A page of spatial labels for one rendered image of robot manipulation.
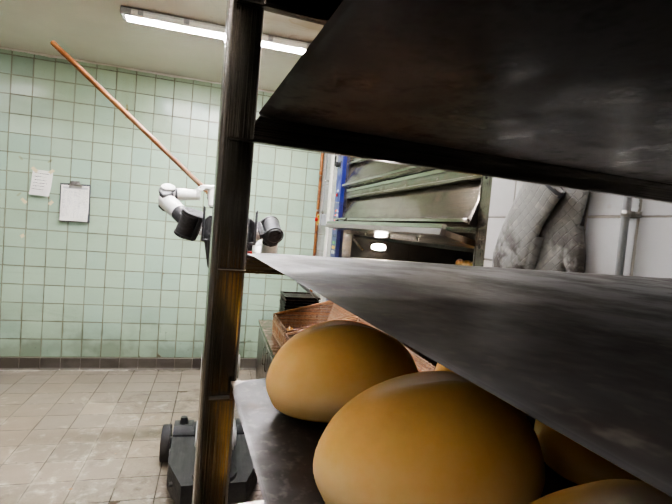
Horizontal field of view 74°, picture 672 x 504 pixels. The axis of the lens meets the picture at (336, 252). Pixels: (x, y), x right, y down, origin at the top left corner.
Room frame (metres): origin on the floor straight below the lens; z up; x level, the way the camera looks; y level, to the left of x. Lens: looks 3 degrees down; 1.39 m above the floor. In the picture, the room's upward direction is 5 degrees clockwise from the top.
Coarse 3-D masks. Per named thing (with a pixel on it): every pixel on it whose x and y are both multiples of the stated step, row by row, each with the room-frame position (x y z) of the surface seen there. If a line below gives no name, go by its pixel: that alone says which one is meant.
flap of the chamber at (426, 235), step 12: (336, 228) 3.20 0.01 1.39; (348, 228) 2.81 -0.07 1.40; (360, 228) 2.56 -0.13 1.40; (372, 228) 2.37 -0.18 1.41; (384, 228) 2.20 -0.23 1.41; (396, 228) 2.06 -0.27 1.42; (408, 228) 1.93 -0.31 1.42; (420, 228) 1.82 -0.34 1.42; (432, 228) 1.72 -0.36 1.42; (408, 240) 2.33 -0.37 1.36; (420, 240) 2.12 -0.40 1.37; (432, 240) 1.94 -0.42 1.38; (444, 240) 1.79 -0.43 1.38; (456, 240) 1.67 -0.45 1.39; (468, 240) 1.69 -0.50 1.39
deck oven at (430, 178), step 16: (400, 176) 2.63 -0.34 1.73; (416, 176) 2.23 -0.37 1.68; (432, 176) 2.08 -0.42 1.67; (448, 176) 1.94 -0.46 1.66; (464, 176) 1.81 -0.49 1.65; (480, 176) 1.70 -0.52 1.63; (352, 192) 3.29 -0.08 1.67; (368, 192) 2.94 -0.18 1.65; (384, 192) 2.66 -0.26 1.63; (480, 192) 1.68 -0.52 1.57; (480, 208) 1.68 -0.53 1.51; (480, 224) 1.67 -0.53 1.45; (352, 240) 3.44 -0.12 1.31; (368, 240) 3.48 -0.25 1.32; (384, 240) 2.83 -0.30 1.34; (400, 240) 2.58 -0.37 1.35; (480, 240) 1.65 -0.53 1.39; (352, 256) 3.45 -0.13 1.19; (368, 256) 3.48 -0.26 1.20; (384, 256) 3.52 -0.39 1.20; (400, 256) 3.55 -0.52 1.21; (416, 256) 3.59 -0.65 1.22; (432, 256) 3.63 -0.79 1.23; (448, 256) 3.67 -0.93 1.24; (464, 256) 3.71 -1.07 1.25; (480, 256) 1.64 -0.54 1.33
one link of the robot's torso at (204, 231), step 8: (208, 216) 2.30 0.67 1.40; (256, 216) 2.31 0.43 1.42; (208, 224) 2.18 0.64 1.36; (248, 224) 2.22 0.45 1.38; (256, 224) 2.31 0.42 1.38; (200, 232) 2.32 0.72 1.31; (208, 232) 2.18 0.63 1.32; (248, 232) 2.22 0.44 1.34; (256, 232) 2.32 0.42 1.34; (208, 240) 2.19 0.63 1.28; (248, 240) 2.33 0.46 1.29; (256, 240) 2.40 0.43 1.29; (208, 248) 2.20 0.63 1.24; (248, 248) 2.33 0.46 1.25; (208, 256) 2.21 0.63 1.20; (208, 264) 2.22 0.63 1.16
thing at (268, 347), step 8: (264, 320) 3.66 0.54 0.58; (272, 320) 3.68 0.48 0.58; (264, 328) 3.38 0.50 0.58; (264, 336) 3.22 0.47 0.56; (272, 336) 3.16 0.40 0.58; (264, 344) 3.24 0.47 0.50; (272, 344) 2.95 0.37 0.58; (264, 352) 3.20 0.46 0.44; (272, 352) 2.77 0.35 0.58; (256, 360) 3.66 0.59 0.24; (264, 360) 3.17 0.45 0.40; (272, 360) 2.79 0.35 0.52; (256, 368) 3.62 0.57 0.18; (264, 368) 3.02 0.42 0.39; (256, 376) 3.58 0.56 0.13; (264, 376) 3.10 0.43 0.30
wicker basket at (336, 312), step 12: (288, 312) 3.27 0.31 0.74; (300, 312) 3.30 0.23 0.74; (312, 312) 3.32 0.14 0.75; (324, 312) 3.35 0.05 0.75; (336, 312) 3.25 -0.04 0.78; (348, 312) 3.03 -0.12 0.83; (276, 324) 3.10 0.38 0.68; (288, 324) 3.27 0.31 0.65; (300, 324) 3.29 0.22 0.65; (312, 324) 3.33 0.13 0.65; (276, 336) 3.06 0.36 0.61
